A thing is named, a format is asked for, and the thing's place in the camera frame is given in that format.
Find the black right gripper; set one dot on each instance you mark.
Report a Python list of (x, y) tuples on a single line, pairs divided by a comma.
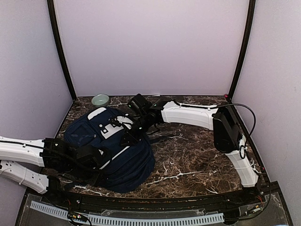
[(133, 138)]

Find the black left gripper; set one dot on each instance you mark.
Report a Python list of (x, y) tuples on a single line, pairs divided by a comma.
[(97, 172)]

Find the navy blue student backpack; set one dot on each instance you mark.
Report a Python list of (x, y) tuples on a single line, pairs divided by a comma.
[(123, 169)]

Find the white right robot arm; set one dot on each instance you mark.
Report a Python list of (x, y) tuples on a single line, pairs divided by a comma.
[(228, 138)]

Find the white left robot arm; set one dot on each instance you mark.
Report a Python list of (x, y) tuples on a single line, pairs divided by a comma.
[(14, 152)]

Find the green bowl back left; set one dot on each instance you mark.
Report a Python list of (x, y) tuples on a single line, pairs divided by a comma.
[(100, 100)]

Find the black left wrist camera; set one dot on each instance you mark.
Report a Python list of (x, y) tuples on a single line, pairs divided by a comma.
[(88, 156)]

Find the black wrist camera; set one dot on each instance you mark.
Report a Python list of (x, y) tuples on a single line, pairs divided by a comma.
[(139, 104), (88, 156)]

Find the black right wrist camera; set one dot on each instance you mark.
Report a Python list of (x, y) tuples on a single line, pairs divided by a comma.
[(139, 104)]

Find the grey slotted cable duct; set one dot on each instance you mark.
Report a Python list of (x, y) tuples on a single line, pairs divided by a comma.
[(115, 218)]

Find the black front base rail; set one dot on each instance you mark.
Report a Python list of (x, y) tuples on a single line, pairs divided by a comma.
[(85, 202)]

